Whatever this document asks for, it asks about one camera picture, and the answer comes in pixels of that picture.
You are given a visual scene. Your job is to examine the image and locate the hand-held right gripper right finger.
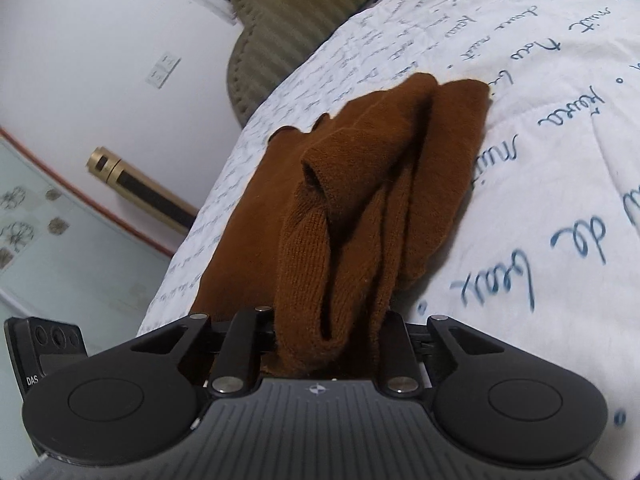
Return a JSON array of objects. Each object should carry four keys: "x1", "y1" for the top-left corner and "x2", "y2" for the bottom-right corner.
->
[{"x1": 374, "y1": 310, "x2": 507, "y2": 397}]

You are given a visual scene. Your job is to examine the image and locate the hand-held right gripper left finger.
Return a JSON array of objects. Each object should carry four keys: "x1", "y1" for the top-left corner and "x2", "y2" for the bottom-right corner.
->
[{"x1": 131, "y1": 306, "x2": 277, "y2": 397}]

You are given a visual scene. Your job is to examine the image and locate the brown knit sweater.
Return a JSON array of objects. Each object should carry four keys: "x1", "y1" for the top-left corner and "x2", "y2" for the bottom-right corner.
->
[{"x1": 189, "y1": 72, "x2": 492, "y2": 380}]

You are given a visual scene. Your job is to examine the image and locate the gold tower air conditioner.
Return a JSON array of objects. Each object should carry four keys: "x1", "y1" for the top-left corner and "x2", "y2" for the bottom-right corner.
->
[{"x1": 85, "y1": 146, "x2": 200, "y2": 235}]

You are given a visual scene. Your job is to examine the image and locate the white script-printed bed blanket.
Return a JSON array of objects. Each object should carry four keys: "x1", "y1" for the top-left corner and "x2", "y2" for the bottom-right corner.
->
[{"x1": 136, "y1": 0, "x2": 640, "y2": 480}]

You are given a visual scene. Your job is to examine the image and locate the olive striped cushion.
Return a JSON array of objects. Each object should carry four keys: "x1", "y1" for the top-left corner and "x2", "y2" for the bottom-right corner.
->
[{"x1": 225, "y1": 0, "x2": 417, "y2": 129}]

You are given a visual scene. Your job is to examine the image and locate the white wall socket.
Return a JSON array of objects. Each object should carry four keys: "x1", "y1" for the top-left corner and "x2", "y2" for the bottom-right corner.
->
[{"x1": 145, "y1": 51, "x2": 181, "y2": 90}]

